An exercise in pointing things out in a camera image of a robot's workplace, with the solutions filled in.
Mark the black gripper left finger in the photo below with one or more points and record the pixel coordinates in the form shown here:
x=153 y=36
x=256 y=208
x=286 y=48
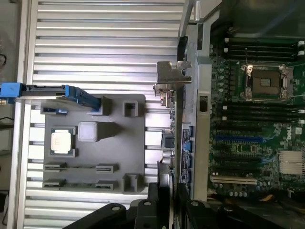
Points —
x=140 y=214

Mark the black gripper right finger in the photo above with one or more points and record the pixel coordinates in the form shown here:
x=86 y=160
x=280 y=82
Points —
x=200 y=214

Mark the white expansion slot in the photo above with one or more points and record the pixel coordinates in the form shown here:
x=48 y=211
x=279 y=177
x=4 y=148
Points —
x=234 y=181

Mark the blue expansion slot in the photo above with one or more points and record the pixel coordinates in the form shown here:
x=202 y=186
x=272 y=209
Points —
x=238 y=138

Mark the black RAM slot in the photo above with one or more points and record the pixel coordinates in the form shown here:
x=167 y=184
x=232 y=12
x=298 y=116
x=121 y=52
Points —
x=262 y=40
x=262 y=56
x=262 y=104
x=262 y=114
x=262 y=50
x=262 y=119
x=262 y=109
x=262 y=45

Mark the open grey PC case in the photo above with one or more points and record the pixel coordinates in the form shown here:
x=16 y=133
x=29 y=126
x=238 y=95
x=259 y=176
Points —
x=203 y=143

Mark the grey parts rack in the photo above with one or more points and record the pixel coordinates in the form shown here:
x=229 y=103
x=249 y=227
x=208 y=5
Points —
x=95 y=155

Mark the RAM stick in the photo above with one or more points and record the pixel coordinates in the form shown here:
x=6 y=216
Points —
x=78 y=168

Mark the silver chipset heatsink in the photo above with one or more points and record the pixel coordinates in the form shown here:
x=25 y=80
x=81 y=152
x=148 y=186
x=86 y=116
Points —
x=291 y=162

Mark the silver CPU chip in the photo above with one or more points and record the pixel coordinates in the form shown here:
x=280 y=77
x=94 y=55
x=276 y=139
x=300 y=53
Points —
x=61 y=142

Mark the green motherboard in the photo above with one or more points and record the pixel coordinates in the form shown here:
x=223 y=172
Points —
x=274 y=133

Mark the CPU socket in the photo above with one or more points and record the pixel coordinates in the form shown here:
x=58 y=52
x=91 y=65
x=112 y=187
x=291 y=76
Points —
x=267 y=82

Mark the socket locking lever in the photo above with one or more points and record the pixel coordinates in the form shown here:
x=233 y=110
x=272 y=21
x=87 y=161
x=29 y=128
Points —
x=247 y=59

